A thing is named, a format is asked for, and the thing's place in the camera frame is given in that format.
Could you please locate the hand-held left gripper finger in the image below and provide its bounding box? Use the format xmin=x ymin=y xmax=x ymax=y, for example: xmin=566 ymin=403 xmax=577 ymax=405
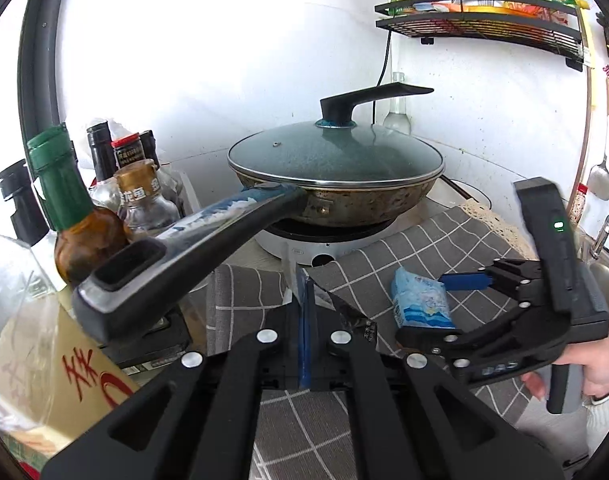
xmin=42 ymin=270 xmax=310 ymax=480
xmin=307 ymin=280 xmax=565 ymax=480

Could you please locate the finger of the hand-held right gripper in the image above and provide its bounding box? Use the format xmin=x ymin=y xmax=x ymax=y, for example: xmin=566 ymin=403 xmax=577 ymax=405
xmin=439 ymin=257 xmax=548 ymax=311
xmin=395 ymin=302 xmax=533 ymax=361

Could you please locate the blue tissue packet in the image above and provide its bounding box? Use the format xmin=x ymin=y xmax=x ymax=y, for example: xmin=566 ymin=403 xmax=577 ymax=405
xmin=389 ymin=266 xmax=458 ymax=331

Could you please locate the black plastic wrapper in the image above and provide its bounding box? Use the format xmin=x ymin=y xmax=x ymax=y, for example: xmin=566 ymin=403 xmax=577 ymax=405
xmin=327 ymin=290 xmax=378 ymax=346

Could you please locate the person's right forearm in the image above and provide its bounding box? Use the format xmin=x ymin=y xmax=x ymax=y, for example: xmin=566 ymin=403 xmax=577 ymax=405
xmin=585 ymin=385 xmax=609 ymax=466

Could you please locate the person's right hand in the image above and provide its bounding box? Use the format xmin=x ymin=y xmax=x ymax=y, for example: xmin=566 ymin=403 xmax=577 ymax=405
xmin=522 ymin=332 xmax=609 ymax=406

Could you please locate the metal faucet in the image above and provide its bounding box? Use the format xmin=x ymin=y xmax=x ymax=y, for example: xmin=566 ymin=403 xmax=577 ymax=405
xmin=589 ymin=165 xmax=609 ymax=261

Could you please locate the red cap spice jar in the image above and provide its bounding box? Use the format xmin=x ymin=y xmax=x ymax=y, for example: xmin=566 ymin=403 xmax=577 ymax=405
xmin=567 ymin=184 xmax=588 ymax=226

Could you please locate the grey checked cloth lace trim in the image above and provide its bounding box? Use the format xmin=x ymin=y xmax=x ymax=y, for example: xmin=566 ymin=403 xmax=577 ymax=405
xmin=204 ymin=197 xmax=575 ymax=480

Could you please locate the metal ladle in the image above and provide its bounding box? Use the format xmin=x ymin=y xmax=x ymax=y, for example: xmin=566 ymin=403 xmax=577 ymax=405
xmin=586 ymin=110 xmax=609 ymax=202

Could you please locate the white induction cooker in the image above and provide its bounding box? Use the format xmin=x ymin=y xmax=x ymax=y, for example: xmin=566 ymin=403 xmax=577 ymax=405
xmin=254 ymin=212 xmax=405 ymax=268

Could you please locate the black flat box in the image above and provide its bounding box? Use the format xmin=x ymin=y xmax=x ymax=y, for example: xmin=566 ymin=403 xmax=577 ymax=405
xmin=99 ymin=310 xmax=192 ymax=368

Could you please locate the glass wok lid black knob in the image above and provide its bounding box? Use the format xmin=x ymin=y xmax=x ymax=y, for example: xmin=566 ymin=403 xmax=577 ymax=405
xmin=228 ymin=84 xmax=445 ymax=191

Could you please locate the clear glass bottle red label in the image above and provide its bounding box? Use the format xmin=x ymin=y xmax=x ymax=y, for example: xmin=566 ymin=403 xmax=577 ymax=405
xmin=383 ymin=72 xmax=413 ymax=133

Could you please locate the gold cap clear bottle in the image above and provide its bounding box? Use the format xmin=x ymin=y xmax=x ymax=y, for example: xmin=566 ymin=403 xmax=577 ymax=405
xmin=113 ymin=159 xmax=181 ymax=241

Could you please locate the green cap brown bottle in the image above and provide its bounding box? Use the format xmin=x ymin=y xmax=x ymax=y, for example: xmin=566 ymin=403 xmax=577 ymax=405
xmin=26 ymin=124 xmax=132 ymax=291

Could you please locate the black cap dark bottle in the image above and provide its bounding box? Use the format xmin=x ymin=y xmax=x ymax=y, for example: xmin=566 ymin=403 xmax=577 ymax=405
xmin=86 ymin=120 xmax=119 ymax=196
xmin=138 ymin=130 xmax=185 ymax=211

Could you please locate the plastic bag with red characters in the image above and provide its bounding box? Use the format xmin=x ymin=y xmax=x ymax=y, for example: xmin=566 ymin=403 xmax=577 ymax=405
xmin=0 ymin=232 xmax=145 ymax=480

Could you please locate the red cap sauce bottle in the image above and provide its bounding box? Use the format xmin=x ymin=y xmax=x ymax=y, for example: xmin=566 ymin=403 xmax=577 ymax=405
xmin=110 ymin=132 xmax=145 ymax=171

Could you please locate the black pump top bottle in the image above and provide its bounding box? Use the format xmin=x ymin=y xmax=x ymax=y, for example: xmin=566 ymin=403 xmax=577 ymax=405
xmin=0 ymin=159 xmax=50 ymax=247

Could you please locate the dark wok with long handle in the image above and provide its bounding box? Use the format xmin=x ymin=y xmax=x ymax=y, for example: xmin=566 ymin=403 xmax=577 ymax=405
xmin=72 ymin=152 xmax=445 ymax=343

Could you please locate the black power cable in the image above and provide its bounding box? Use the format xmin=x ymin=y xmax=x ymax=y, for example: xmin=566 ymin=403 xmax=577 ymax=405
xmin=372 ymin=30 xmax=391 ymax=123

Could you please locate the black wire wall rack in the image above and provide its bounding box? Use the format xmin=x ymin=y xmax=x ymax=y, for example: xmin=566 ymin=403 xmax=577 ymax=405
xmin=375 ymin=0 xmax=585 ymax=71

